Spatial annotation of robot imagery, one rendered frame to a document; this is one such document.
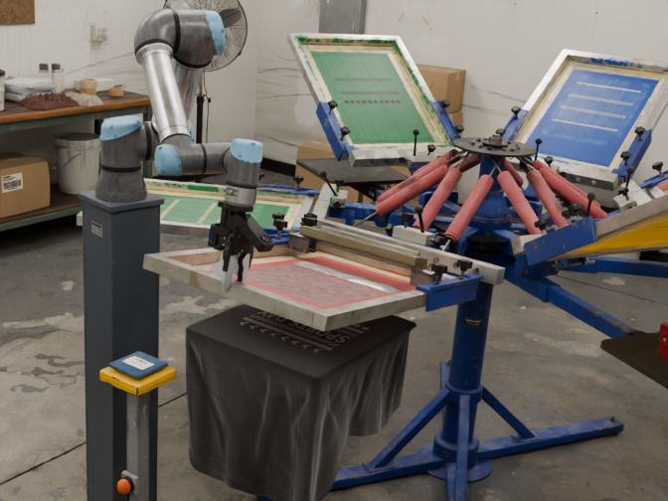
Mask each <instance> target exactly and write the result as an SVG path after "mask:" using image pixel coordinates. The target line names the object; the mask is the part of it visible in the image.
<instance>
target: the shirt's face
mask: <svg viewBox="0 0 668 501"><path fill-rule="evenodd" d="M259 311H261V309H258V308H255V307H252V306H249V305H246V304H242V305H240V306H237V307H235V308H232V309H230V310H227V311H225V312H222V313H220V314H218V315H215V316H213V317H210V318H208V319H205V320H203V321H200V322H198V323H196V324H193V325H191V326H189V327H188V328H189V329H191V330H194V331H196V332H199V333H202V334H204V335H207V336H209V337H212V338H215V339H217V340H220V341H222V342H225V343H228V344H230V345H233V346H235V347H238V348H241V349H243V350H246V351H248V352H251V353H254V354H256V355H259V356H261V357H264V358H266V359H268V360H271V361H273V362H276V363H279V364H281V365H284V366H286V367H289V368H292V369H294V370H297V371H299V372H302V373H305V374H307V375H310V376H313V377H319V376H321V375H323V374H324V373H326V372H328V371H330V370H331V369H333V368H335V367H337V366H339V365H340V364H342V363H344V362H346V361H348V360H349V359H351V358H353V357H355V356H356V355H358V354H360V353H362V352H364V351H365V350H367V349H369V348H371V347H373V346H374V345H376V344H378V343H380V342H381V341H383V340H385V339H387V338H389V337H390V336H392V335H394V334H396V333H398V332H399V331H401V330H403V329H405V328H406V327H408V326H410V325H412V324H414V323H415V322H412V321H410V320H407V319H404V318H401V317H398V316H394V315H390V316H386V317H382V318H378V319H374V320H370V321H366V322H362V323H358V324H361V325H364V326H367V327H370V328H371V329H369V330H367V331H365V332H364V333H362V334H360V335H358V336H356V337H354V338H352V339H350V340H349V341H347V342H345V343H343V344H341V345H339V346H337V347H335V348H333V349H332V350H330V351H328V352H326V353H324V354H322V355H320V354H317V353H315V352H312V351H309V350H306V349H304V348H301V347H298V346H296V345H293V344H290V343H287V342H285V341H282V340H279V339H276V338H274V337H271V336H268V335H266V334H263V333H260V332H257V331H255V330H252V329H249V328H247V327H245V326H242V325H239V324H237V323H234V322H236V321H238V320H240V319H243V318H245V317H247V316H250V315H252V314H254V313H257V312H259Z"/></svg>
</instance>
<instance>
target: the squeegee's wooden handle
mask: <svg viewBox="0 0 668 501"><path fill-rule="evenodd" d="M299 234H300V235H302V236H305V237H309V238H312V239H315V240H318V241H322V242H325V243H329V244H332V245H336V246H339V247H343V248H347V249H350V250H354V251H360V252H363V253H367V254H370V255H374V256H377V257H381V258H384V259H388V260H391V261H395V262H398V263H402V264H405V265H409V266H412V267H417V268H422V269H426V265H427V261H428V259H427V258H423V257H419V256H415V255H412V254H408V253H405V252H401V251H397V250H391V249H387V248H384V247H380V246H377V245H373V244H369V243H366V242H362V241H359V240H355V239H351V238H348V237H344V236H341V235H337V234H333V233H330V232H326V231H323V230H319V229H316V228H312V227H307V226H301V228H300V231H299Z"/></svg>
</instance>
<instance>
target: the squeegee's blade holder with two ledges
mask: <svg viewBox="0 0 668 501"><path fill-rule="evenodd" d="M320 230H323V231H326V232H330V233H333V234H337V235H341V236H344V237H348V238H351V239H355V240H359V241H362V242H366V243H369V244H373V245H377V246H380V247H384V248H387V249H391V250H395V251H401V252H405V253H408V254H412V255H415V256H419V255H420V252H418V251H415V250H408V249H405V248H401V247H397V246H394V245H390V244H386V243H383V242H379V241H376V240H372V239H368V238H365V237H361V236H357V235H354V234H350V233H346V232H343V231H339V230H335V229H332V228H328V227H325V226H321V228H320ZM317 243H318V244H321V245H325V246H327V247H331V248H334V249H338V250H341V251H347V252H351V253H354V254H358V255H361V256H365V257H368V258H371V259H375V260H378V261H382V262H385V263H389V264H392V265H396V266H399V267H403V268H406V269H411V266H409V265H405V264H402V263H398V262H395V261H391V260H388V259H384V258H381V257H377V256H374V255H370V254H367V253H363V252H360V251H356V250H350V249H347V248H343V247H339V246H336V245H332V244H329V243H325V242H322V241H318V240H317Z"/></svg>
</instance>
